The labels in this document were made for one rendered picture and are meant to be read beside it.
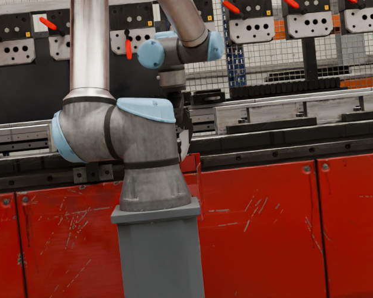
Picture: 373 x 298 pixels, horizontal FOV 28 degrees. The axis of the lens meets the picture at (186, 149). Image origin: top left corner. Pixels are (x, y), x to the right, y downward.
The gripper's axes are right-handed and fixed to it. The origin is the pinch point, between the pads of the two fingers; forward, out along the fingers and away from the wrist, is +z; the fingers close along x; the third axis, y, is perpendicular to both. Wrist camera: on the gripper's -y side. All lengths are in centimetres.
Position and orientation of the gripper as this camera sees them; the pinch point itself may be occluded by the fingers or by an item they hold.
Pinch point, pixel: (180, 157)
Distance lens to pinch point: 209.8
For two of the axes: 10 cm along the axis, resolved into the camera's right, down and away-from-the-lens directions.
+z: 1.1, 9.8, 1.4
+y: 0.6, -1.5, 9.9
